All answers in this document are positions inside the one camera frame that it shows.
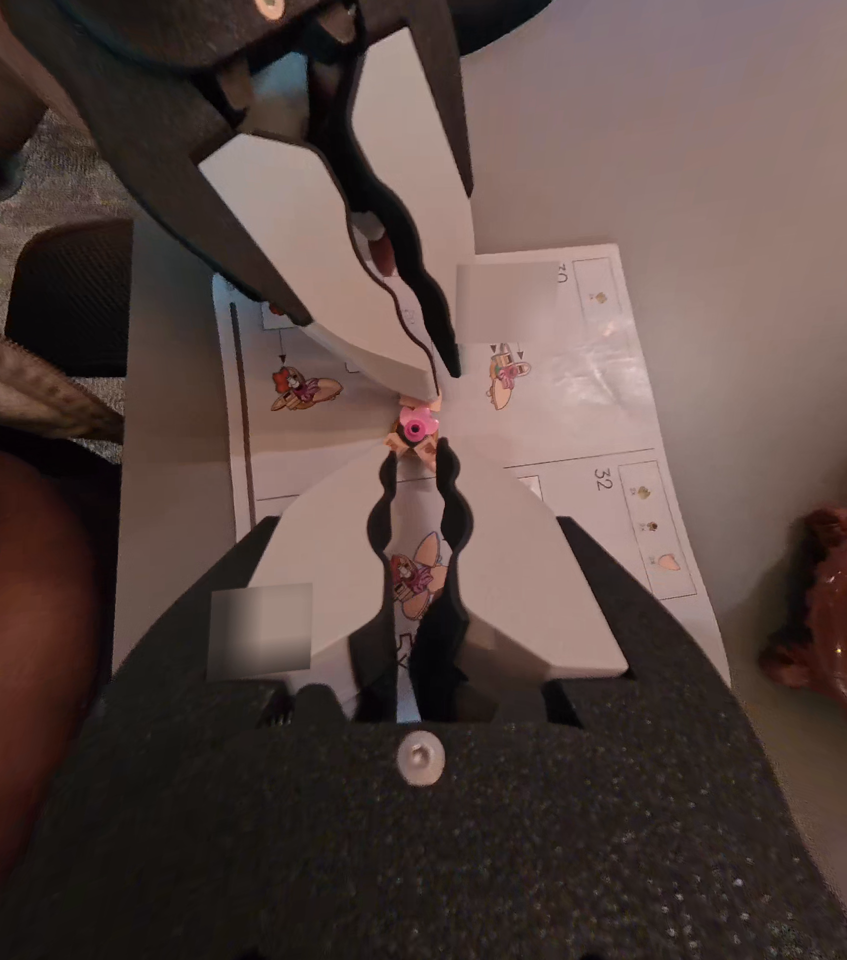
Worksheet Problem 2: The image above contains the small tan pink brick figure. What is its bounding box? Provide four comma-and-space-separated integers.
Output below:
384, 399, 446, 471

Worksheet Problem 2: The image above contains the building instruction booklet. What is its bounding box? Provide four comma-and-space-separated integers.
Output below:
211, 240, 732, 721

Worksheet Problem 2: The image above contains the brown ceramic bowl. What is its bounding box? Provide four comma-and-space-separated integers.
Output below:
758, 504, 847, 768

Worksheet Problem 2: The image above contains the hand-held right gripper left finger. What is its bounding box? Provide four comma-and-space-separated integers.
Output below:
251, 452, 404, 721

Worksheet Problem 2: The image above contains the person's beige jacket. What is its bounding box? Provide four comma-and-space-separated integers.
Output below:
0, 302, 126, 445

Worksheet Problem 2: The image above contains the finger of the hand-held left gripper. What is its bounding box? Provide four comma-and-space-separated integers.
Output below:
348, 31, 477, 380
197, 132, 443, 397

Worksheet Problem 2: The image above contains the person's leg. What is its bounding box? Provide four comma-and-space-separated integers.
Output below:
0, 437, 108, 960

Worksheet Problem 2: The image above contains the black round object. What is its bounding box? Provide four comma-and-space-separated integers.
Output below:
457, 0, 554, 55

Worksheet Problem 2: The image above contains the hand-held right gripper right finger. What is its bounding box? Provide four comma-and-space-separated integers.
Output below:
412, 441, 632, 721

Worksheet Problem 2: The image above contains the white desk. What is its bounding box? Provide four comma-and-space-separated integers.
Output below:
112, 0, 847, 925

